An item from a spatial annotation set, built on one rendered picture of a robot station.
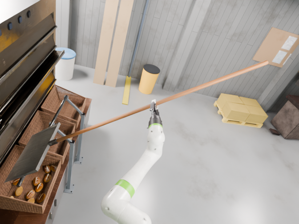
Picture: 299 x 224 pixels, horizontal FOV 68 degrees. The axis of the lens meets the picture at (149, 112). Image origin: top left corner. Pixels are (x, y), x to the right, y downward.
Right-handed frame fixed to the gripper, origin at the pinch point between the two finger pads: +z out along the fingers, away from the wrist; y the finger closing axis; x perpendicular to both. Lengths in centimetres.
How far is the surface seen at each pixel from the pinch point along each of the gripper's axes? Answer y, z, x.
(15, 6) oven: -96, 75, -87
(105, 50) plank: 41, 314, -125
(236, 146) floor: 304, 188, 55
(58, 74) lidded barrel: 35, 284, -234
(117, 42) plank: 39, 319, -95
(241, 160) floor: 303, 152, 55
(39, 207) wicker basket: 46, -25, -140
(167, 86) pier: 196, 342, -46
